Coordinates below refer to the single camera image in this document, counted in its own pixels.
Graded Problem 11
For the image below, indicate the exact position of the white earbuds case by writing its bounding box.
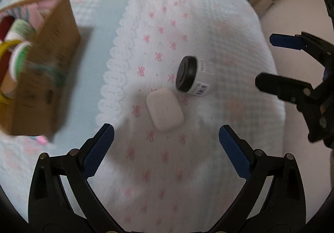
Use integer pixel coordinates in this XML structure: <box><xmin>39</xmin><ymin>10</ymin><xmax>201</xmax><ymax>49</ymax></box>
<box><xmin>145</xmin><ymin>87</ymin><xmax>185</xmax><ymax>134</ymax></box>

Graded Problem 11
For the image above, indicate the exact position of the small red jar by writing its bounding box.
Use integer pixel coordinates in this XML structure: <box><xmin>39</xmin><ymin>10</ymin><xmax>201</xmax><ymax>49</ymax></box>
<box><xmin>0</xmin><ymin>52</ymin><xmax>12</xmax><ymax>77</ymax></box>

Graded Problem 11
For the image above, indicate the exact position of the pink bow printed bedsheet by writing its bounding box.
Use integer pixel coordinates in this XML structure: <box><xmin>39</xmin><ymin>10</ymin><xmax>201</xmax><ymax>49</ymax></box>
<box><xmin>0</xmin><ymin>0</ymin><xmax>287</xmax><ymax>233</ymax></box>

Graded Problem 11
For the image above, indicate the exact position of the green label white jar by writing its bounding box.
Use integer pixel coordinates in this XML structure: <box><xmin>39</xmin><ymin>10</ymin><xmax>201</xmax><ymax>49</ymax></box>
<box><xmin>10</xmin><ymin>41</ymin><xmax>33</xmax><ymax>81</ymax></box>

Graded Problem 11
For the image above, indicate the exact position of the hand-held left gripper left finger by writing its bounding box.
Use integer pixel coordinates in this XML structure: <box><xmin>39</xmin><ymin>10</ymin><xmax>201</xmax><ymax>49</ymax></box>
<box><xmin>28</xmin><ymin>123</ymin><xmax>115</xmax><ymax>233</ymax></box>

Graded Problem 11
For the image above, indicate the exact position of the brown cardboard box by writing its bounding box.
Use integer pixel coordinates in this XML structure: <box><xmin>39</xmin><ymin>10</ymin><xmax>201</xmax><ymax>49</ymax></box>
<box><xmin>0</xmin><ymin>0</ymin><xmax>82</xmax><ymax>143</ymax></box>

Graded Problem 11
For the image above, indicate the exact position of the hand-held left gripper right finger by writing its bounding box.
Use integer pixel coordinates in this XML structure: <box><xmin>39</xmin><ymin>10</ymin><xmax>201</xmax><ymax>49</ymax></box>
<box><xmin>219</xmin><ymin>125</ymin><xmax>306</xmax><ymax>233</ymax></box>

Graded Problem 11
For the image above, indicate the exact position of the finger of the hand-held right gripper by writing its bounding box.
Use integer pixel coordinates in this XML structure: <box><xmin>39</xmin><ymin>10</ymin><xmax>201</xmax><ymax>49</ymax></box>
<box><xmin>255</xmin><ymin>72</ymin><xmax>328</xmax><ymax>143</ymax></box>
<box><xmin>269</xmin><ymin>32</ymin><xmax>334</xmax><ymax>66</ymax></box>

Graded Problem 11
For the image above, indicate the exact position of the pale green round jar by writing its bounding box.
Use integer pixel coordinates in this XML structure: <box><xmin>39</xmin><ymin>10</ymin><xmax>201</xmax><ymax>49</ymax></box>
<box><xmin>10</xmin><ymin>19</ymin><xmax>36</xmax><ymax>38</ymax></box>

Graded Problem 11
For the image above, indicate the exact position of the black lid white jar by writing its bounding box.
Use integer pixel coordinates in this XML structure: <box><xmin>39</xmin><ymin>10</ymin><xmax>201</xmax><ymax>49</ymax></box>
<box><xmin>175</xmin><ymin>56</ymin><xmax>212</xmax><ymax>97</ymax></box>

